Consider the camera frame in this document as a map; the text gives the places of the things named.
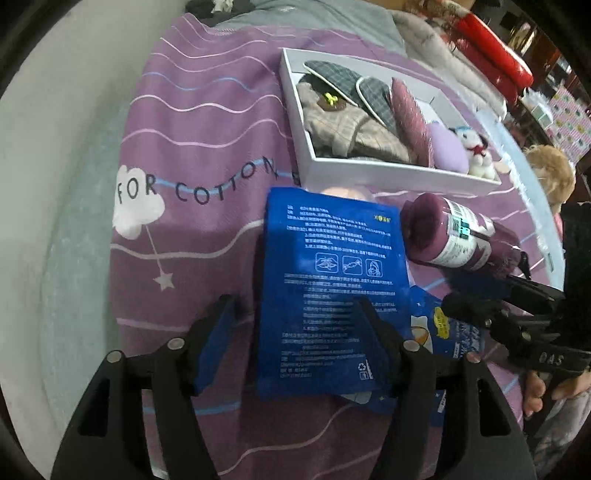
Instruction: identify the white plush puppy toy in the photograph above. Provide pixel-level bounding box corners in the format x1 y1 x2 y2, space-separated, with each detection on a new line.
451 127 497 180

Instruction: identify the lilac soft pad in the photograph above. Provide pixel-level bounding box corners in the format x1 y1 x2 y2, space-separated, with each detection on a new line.
428 122 469 174

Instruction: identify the blue printed package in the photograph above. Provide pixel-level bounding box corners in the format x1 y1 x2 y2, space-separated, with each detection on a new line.
257 187 410 398

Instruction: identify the pink glitter sponge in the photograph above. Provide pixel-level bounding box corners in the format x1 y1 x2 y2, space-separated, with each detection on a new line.
391 78 434 168

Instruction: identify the person's right hand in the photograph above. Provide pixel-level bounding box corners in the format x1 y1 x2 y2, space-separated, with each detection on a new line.
521 368 591 418

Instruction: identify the clear plastic bag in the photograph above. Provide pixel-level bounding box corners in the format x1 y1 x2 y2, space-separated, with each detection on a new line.
476 110 566 290

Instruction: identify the golden plush dog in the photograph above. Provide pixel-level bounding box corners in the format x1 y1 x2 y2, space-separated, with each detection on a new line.
525 145 576 215

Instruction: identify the red pillow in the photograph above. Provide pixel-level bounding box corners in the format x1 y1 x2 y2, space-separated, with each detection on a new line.
454 12 534 105

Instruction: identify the white shallow cardboard box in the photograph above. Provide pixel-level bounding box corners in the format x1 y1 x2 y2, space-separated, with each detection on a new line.
280 48 501 197

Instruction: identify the beige plaid cloth bag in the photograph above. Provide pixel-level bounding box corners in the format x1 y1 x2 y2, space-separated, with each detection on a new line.
297 74 416 164

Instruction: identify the grey plaid slipper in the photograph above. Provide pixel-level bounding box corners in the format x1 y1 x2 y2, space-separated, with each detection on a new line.
304 60 398 135

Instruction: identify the white floral quilt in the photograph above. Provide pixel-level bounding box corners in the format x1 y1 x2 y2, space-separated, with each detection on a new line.
390 10 507 120

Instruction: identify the grey blanket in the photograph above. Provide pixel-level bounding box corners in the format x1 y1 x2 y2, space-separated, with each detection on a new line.
216 0 407 56

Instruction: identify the dark grey garment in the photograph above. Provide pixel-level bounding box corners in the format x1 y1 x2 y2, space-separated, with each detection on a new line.
185 0 256 25

